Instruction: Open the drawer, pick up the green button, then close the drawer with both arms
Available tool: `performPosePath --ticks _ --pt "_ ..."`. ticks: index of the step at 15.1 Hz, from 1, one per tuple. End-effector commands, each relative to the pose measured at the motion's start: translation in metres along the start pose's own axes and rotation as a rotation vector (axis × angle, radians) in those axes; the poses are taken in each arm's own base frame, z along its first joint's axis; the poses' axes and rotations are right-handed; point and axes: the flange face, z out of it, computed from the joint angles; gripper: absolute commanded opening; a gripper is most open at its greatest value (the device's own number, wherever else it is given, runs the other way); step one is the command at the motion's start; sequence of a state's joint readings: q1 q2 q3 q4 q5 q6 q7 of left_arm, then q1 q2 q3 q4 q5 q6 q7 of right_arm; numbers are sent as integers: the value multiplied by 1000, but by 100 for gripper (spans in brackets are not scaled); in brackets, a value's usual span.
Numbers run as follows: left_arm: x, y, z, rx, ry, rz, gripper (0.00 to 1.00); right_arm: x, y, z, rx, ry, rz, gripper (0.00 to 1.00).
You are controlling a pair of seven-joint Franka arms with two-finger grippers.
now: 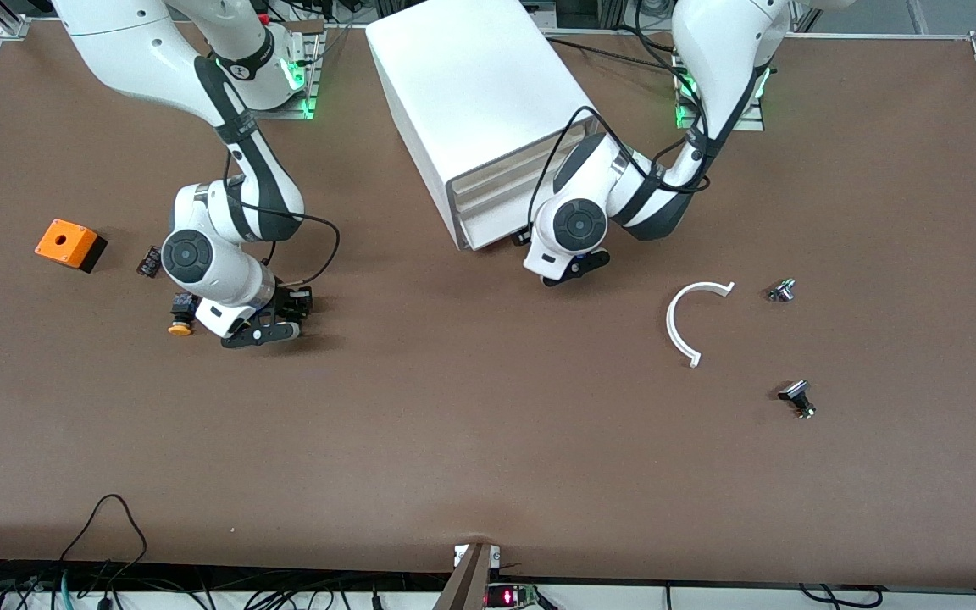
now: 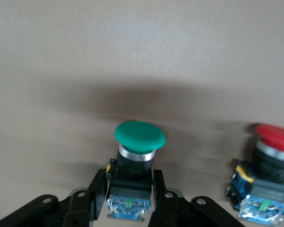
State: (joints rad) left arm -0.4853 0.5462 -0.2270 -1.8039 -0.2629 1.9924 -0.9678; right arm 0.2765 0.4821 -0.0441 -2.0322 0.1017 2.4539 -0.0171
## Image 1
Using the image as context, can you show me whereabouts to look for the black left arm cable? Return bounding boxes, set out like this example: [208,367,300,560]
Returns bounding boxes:
[529,106,713,226]

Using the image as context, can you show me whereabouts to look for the white plastic drawer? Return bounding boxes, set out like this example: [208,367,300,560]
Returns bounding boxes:
[459,212,533,250]
[457,191,540,231]
[452,140,569,197]
[454,165,552,214]

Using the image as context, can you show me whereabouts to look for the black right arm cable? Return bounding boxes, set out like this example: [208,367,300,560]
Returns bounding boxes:
[224,152,342,289]

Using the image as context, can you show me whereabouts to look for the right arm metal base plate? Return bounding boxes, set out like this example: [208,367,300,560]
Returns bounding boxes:
[261,21,325,121]

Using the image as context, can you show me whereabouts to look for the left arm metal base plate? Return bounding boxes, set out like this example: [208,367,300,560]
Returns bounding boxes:
[674,51,766,132]

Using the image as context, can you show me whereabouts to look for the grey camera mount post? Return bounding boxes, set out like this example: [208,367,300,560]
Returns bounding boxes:
[433,542,502,610]

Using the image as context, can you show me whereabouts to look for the black cables behind cabinet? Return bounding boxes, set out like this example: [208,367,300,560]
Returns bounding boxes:
[547,32,685,70]

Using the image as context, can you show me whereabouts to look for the white drawer cabinet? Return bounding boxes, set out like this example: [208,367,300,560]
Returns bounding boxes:
[365,0,601,252]

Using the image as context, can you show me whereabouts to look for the thin black looped cable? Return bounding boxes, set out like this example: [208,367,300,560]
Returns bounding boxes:
[58,494,148,585]

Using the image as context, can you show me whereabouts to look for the white curved plastic arc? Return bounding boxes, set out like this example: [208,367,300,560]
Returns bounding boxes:
[665,280,736,369]

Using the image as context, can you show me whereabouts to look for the orange box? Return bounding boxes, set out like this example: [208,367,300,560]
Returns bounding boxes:
[35,219,108,274]

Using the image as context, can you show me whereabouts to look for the yellow mushroom push button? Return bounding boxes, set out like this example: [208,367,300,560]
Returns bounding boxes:
[168,292,198,338]

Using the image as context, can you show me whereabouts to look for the black cable pair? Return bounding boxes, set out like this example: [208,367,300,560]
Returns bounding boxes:
[797,583,887,609]

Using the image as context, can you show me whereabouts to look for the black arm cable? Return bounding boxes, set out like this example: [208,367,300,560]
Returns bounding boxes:
[529,106,713,226]
[224,152,342,289]

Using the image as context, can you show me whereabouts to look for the device with red display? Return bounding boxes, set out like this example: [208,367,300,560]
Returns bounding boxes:
[486,583,544,609]

